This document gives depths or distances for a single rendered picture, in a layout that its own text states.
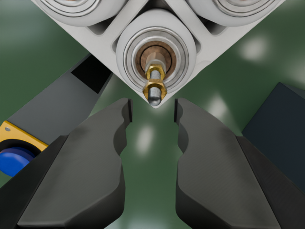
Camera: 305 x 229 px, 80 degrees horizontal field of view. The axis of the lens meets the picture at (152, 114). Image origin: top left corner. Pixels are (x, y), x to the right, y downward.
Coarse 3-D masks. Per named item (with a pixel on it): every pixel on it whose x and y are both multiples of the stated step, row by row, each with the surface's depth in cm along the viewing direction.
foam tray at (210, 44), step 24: (144, 0) 24; (168, 0) 24; (96, 24) 30; (120, 24) 26; (192, 24) 25; (216, 24) 30; (96, 48) 27; (216, 48) 27; (192, 72) 29; (144, 96) 32; (168, 96) 31
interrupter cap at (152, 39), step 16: (144, 32) 19; (160, 32) 19; (128, 48) 20; (144, 48) 20; (160, 48) 20; (176, 48) 20; (128, 64) 21; (144, 64) 21; (176, 64) 21; (144, 80) 22; (176, 80) 22
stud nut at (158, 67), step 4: (152, 64) 18; (156, 64) 18; (148, 68) 18; (152, 68) 17; (156, 68) 17; (160, 68) 17; (148, 72) 17; (160, 72) 17; (164, 72) 18; (148, 76) 18; (164, 76) 18
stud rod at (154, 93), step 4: (152, 72) 17; (156, 72) 17; (152, 76) 16; (156, 76) 16; (160, 76) 17; (152, 88) 14; (156, 88) 14; (148, 92) 14; (152, 92) 13; (156, 92) 13; (160, 92) 14; (148, 96) 13; (152, 96) 13; (156, 96) 13; (160, 96) 13; (148, 100) 13; (152, 100) 13; (156, 100) 13; (160, 100) 13; (152, 104) 13; (156, 104) 13
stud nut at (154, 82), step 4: (148, 80) 14; (152, 80) 14; (156, 80) 14; (160, 80) 14; (148, 84) 14; (152, 84) 14; (156, 84) 14; (160, 84) 14; (144, 88) 14; (148, 88) 14; (160, 88) 14; (164, 88) 14; (144, 92) 14; (164, 92) 14; (164, 96) 14
